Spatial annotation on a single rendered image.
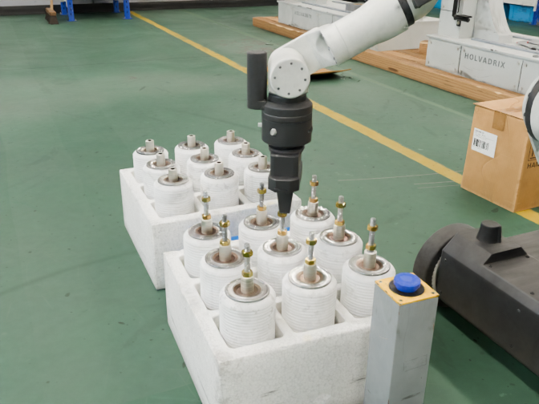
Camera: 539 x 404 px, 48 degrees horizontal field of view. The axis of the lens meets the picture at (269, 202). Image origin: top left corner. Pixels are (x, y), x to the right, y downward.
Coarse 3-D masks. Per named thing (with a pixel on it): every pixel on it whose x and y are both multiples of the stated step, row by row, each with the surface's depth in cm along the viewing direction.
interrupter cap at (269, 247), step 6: (270, 240) 118; (276, 240) 118; (288, 240) 118; (294, 240) 118; (264, 246) 115; (270, 246) 116; (276, 246) 116; (288, 246) 116; (294, 246) 116; (300, 246) 115; (270, 252) 113; (276, 252) 113; (282, 252) 113; (288, 252) 113; (294, 252) 113
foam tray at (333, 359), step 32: (192, 288) 115; (192, 320) 109; (352, 320) 106; (192, 352) 113; (224, 352) 98; (256, 352) 98; (288, 352) 100; (320, 352) 103; (352, 352) 106; (224, 384) 98; (256, 384) 100; (288, 384) 103; (320, 384) 106; (352, 384) 109
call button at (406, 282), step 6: (396, 276) 91; (402, 276) 91; (408, 276) 91; (414, 276) 91; (396, 282) 90; (402, 282) 90; (408, 282) 90; (414, 282) 90; (420, 282) 90; (402, 288) 89; (408, 288) 89; (414, 288) 89
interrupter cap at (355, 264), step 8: (360, 256) 113; (376, 256) 112; (352, 264) 110; (360, 264) 110; (376, 264) 110; (384, 264) 110; (360, 272) 107; (368, 272) 107; (376, 272) 107; (384, 272) 107
